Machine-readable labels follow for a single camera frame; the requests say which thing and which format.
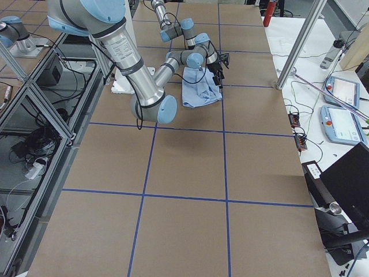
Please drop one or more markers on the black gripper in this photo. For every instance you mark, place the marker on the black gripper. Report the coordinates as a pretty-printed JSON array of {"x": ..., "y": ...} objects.
[{"x": 215, "y": 68}]

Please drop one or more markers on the light blue t-shirt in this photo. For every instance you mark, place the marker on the light blue t-shirt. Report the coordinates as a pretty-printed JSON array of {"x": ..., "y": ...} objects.
[{"x": 198, "y": 88}]

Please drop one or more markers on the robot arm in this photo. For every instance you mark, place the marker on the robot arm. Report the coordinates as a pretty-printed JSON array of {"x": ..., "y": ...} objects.
[
  {"x": 106, "y": 22},
  {"x": 184, "y": 29}
]

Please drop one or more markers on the red cylinder tube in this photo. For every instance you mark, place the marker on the red cylinder tube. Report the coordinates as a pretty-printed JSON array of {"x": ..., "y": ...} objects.
[{"x": 269, "y": 12}]

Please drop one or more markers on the blue teach pendant near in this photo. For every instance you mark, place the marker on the blue teach pendant near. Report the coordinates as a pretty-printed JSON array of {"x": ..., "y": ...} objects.
[{"x": 341, "y": 126}]

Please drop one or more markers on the blue teach pendant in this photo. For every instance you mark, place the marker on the blue teach pendant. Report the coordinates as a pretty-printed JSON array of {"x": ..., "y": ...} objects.
[
  {"x": 341, "y": 126},
  {"x": 343, "y": 89}
]

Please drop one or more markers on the blue teach pendant far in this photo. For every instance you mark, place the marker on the blue teach pendant far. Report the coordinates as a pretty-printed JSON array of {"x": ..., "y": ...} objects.
[{"x": 343, "y": 89}]

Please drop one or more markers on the black laptop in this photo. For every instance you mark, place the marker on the black laptop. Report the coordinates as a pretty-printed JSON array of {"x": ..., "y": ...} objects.
[{"x": 347, "y": 181}]

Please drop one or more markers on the aluminium frame column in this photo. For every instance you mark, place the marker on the aluminium frame column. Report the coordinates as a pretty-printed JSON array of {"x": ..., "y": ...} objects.
[{"x": 300, "y": 41}]

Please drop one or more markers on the aluminium frame rack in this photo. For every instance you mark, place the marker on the aluminium frame rack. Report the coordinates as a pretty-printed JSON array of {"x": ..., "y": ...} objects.
[{"x": 46, "y": 101}]

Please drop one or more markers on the black camera stand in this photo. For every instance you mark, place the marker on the black camera stand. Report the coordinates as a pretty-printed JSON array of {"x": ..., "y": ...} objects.
[{"x": 330, "y": 219}]

